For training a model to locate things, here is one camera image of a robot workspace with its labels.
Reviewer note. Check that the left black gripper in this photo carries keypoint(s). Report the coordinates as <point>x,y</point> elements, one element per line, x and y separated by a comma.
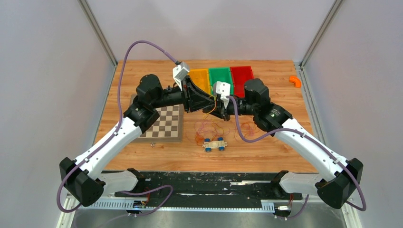
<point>198,99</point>

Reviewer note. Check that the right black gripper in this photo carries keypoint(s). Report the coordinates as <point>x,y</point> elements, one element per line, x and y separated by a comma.
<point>220,111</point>

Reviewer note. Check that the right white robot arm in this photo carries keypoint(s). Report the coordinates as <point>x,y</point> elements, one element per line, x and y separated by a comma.
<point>338,179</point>

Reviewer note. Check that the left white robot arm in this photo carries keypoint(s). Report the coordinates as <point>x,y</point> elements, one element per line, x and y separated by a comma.
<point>83,177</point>

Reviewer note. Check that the yellow plastic bin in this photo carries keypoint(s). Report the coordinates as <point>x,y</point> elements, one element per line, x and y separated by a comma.
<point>201,79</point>

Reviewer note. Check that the wooden toy car blue wheels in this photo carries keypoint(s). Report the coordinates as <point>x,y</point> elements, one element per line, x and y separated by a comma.
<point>210,144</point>

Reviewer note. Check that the green plastic bin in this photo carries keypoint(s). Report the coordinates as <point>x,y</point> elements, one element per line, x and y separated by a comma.
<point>222,74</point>

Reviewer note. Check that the wooden chessboard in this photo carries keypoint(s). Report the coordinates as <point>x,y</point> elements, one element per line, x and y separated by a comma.
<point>168,127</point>

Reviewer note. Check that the red plastic bin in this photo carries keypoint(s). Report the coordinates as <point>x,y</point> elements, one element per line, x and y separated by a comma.
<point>240,74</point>

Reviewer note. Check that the orange curved plastic piece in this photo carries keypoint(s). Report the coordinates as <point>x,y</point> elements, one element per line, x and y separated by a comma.
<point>295,81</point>

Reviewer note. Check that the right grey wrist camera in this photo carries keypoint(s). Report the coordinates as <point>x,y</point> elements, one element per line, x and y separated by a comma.
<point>222,89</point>

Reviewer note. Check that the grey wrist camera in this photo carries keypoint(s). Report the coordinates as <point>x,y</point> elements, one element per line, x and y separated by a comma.
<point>222,89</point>
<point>180,71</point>

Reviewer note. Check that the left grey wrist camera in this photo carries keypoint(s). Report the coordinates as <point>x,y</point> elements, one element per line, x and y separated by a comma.
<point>180,71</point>

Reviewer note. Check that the right aluminium frame post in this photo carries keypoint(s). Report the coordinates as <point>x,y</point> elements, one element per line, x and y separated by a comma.
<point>321,31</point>

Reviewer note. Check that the aluminium frame post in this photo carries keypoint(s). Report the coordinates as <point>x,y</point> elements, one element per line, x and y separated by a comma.
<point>321,31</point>
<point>98,31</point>

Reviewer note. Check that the slotted grey cable duct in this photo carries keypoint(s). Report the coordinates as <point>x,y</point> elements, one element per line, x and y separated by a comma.
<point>261,206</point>

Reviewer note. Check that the left aluminium frame post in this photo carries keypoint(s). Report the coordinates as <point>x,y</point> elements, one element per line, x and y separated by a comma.
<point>98,31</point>

